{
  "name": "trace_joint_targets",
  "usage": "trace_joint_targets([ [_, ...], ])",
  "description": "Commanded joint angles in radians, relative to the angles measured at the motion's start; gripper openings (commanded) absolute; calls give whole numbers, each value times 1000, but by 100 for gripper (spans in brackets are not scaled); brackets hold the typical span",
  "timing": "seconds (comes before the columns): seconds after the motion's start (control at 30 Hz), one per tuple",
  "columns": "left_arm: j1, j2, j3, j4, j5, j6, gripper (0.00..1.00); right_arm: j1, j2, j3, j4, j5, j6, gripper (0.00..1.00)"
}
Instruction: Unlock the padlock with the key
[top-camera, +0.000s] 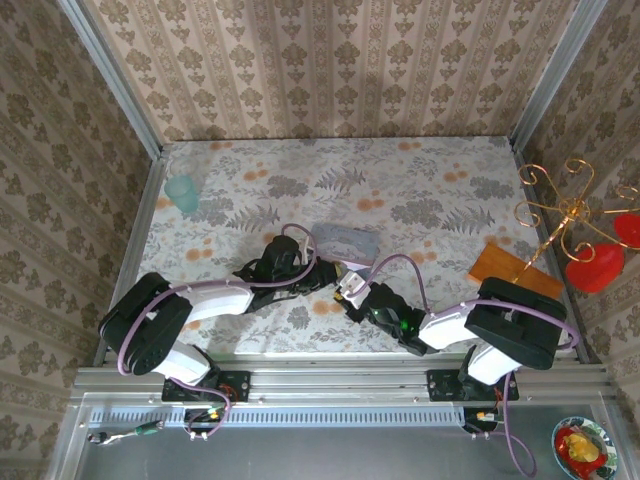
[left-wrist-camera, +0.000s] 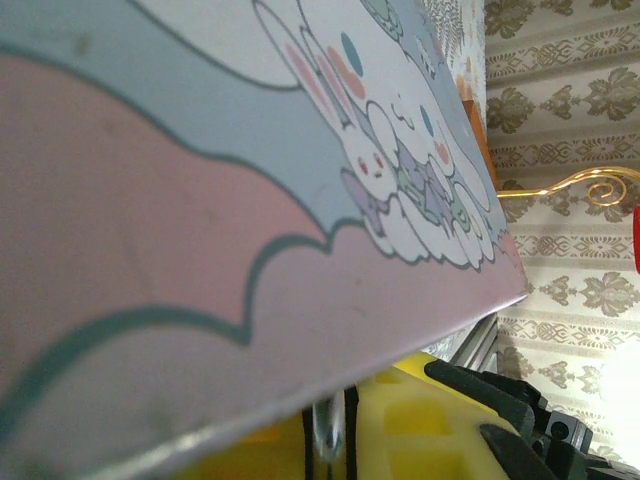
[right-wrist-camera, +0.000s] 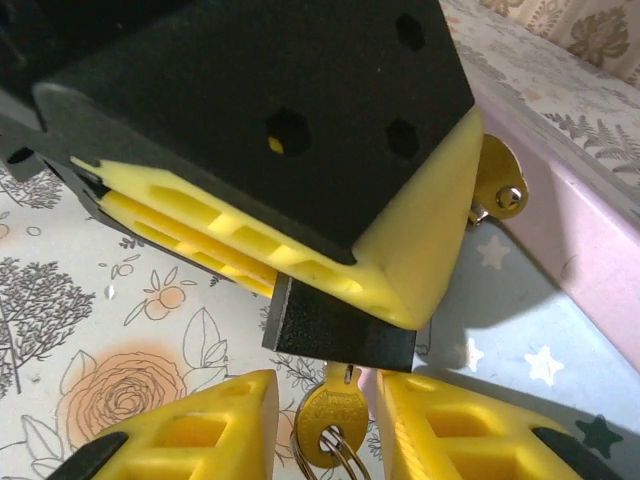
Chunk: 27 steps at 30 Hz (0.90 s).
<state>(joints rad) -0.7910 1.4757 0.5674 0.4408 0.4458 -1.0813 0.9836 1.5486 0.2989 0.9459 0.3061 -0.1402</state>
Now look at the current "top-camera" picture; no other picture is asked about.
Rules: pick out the cartoon print tin box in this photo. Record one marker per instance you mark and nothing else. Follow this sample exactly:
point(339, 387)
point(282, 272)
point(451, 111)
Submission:
point(345, 242)

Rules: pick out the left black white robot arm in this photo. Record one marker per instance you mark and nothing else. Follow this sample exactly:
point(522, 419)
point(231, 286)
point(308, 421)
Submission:
point(145, 325)

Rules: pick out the floral patterned table mat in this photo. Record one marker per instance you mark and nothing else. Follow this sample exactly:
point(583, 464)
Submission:
point(350, 170)

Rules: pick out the green translucent plastic cup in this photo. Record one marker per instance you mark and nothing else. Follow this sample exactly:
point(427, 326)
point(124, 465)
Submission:
point(182, 195)

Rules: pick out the clear glass cup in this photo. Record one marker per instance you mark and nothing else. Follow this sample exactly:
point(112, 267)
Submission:
point(192, 169)

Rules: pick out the grey metal shelf panel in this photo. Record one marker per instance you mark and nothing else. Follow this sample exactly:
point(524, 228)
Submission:
point(325, 455)

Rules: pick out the red yellow toy fruit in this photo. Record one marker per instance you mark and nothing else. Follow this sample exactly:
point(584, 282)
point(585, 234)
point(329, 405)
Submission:
point(580, 447)

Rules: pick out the red round ornament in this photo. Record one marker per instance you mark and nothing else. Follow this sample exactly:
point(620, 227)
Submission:
point(629, 231)

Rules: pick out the patterned ceramic bowl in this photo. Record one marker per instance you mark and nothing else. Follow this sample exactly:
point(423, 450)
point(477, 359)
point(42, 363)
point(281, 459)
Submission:
point(607, 457)

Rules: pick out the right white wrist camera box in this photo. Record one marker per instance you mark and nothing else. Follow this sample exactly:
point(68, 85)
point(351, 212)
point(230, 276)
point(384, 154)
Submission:
point(352, 286)

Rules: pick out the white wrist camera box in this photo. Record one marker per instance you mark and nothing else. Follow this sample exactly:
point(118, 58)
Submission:
point(307, 246)
point(352, 286)

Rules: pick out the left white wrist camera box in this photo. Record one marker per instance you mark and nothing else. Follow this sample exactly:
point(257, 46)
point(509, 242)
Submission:
point(307, 246)

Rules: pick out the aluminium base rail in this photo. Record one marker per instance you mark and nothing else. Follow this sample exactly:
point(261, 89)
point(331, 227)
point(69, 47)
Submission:
point(325, 380)

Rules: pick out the aluminium side rail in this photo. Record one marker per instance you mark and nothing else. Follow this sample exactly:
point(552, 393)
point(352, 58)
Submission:
point(145, 215)
point(525, 170)

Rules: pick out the aluminium frame post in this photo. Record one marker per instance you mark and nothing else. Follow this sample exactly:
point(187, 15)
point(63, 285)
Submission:
point(115, 80)
point(555, 75)

